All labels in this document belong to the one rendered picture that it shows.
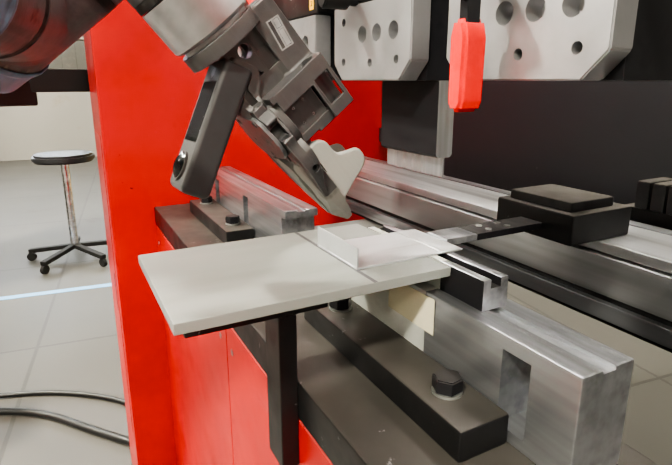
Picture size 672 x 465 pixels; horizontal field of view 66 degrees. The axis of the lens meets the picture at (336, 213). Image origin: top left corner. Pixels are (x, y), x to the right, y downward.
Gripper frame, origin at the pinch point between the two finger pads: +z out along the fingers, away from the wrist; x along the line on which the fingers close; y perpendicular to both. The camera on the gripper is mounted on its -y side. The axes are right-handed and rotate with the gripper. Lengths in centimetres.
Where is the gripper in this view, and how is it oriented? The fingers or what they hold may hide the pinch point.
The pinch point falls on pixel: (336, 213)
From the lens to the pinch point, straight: 52.2
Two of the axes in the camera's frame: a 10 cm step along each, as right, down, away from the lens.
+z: 5.7, 6.7, 4.8
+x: -4.7, -2.2, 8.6
